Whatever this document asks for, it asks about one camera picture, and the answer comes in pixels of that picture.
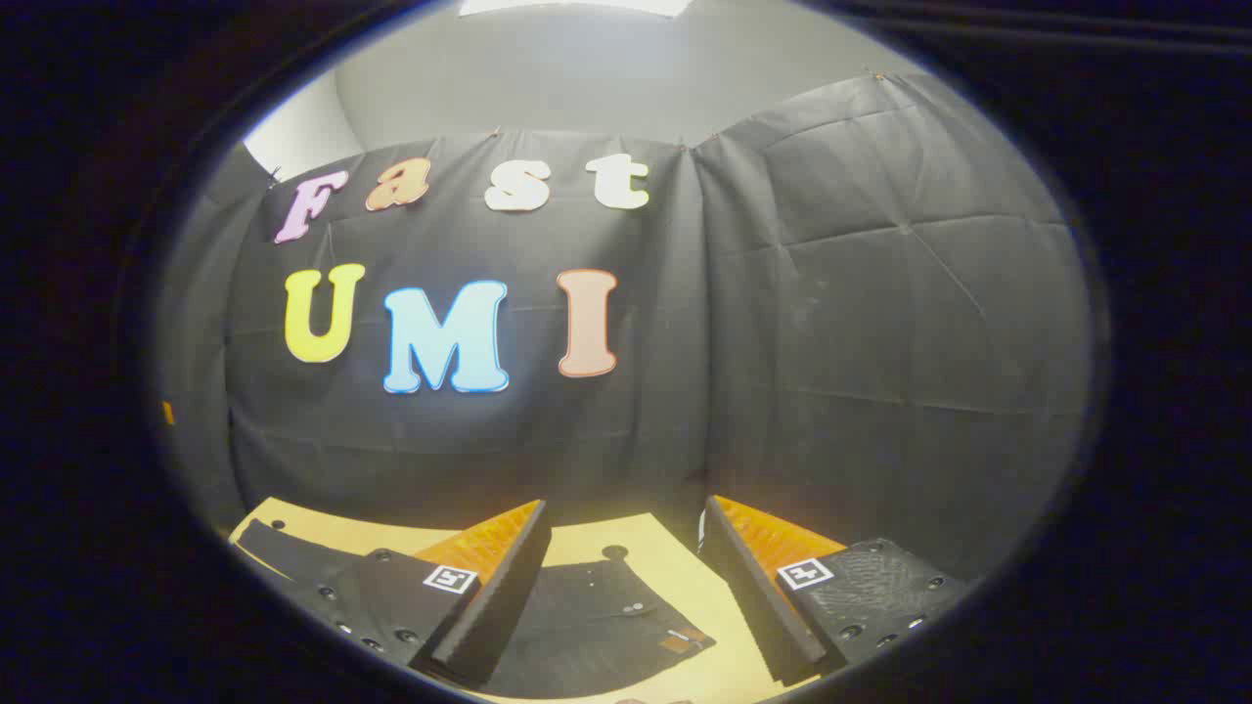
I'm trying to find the dark grey jeans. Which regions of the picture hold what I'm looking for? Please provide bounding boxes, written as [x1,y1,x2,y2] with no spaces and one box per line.
[235,518,717,701]

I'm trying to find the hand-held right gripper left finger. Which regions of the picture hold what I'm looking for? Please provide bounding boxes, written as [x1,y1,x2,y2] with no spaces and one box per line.
[289,499,552,687]

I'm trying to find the black backdrop cloth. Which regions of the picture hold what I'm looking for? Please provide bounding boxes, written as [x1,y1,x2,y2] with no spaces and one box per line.
[156,73,1096,588]

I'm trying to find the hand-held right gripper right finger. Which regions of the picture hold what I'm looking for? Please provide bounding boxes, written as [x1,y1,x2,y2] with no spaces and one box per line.
[698,494,971,687]

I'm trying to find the ceiling light panel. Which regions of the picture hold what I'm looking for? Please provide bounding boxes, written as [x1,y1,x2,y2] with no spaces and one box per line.
[458,0,691,19]

